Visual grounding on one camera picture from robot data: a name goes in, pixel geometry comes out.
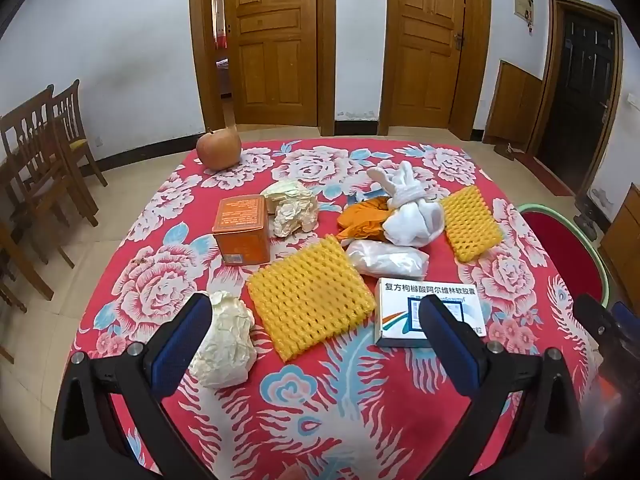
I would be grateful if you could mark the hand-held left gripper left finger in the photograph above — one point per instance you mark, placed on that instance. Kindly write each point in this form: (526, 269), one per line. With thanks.
(175, 342)

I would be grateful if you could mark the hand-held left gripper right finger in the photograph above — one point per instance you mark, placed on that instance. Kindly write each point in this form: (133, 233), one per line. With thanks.
(452, 345)

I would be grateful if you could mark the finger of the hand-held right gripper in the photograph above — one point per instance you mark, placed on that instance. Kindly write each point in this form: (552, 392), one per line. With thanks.
(597, 317)

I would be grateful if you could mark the white glove bundle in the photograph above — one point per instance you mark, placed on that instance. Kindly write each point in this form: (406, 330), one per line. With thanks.
(415, 220)

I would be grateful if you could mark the white paper ball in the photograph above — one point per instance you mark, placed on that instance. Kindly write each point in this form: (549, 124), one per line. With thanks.
(296, 217)

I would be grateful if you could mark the white medicine box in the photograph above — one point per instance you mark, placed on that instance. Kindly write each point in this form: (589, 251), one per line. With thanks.
(400, 315)

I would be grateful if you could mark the red stool with green rim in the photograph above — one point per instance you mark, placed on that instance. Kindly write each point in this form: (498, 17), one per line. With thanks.
(565, 245)

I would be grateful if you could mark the wooden cabinet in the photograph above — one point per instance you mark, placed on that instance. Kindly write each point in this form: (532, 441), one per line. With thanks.
(622, 240)

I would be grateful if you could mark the dark floor object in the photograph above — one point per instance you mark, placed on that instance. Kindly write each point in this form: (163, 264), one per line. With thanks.
(586, 217)

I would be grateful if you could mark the clear plastic bag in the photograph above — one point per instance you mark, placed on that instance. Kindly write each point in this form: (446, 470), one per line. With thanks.
(390, 260)

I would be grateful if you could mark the small yellow foam net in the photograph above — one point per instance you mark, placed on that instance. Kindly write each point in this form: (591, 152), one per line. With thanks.
(472, 225)

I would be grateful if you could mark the orange cardboard box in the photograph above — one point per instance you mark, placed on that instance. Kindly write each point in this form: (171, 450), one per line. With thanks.
(241, 230)

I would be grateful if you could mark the large yellow foam net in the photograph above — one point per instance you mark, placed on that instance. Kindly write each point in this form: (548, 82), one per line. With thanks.
(307, 297)

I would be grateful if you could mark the red floral tablecloth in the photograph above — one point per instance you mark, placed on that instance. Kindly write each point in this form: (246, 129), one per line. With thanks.
(320, 410)

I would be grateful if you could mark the orange cloth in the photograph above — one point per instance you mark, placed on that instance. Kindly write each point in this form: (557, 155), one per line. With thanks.
(362, 222)

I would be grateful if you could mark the red doormat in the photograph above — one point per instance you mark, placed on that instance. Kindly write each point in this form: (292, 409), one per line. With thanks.
(542, 172)

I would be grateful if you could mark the red apple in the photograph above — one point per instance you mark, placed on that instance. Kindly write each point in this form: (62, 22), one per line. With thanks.
(219, 149)

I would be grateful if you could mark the dark metal door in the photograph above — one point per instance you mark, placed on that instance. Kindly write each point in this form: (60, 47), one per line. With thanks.
(582, 90)

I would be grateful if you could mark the wooden chair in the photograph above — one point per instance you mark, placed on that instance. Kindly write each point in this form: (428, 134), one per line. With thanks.
(30, 160)
(70, 120)

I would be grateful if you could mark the closed wooden door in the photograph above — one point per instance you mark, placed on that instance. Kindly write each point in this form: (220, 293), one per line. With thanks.
(425, 45)

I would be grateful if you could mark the open wooden door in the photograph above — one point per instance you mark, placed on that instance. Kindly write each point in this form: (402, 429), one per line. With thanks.
(270, 45)

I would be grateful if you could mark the wooden wall panel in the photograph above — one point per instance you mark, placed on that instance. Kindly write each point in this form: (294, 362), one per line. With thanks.
(512, 102)

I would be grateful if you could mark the beige wall box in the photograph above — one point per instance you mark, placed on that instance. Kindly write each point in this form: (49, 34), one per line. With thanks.
(523, 2)

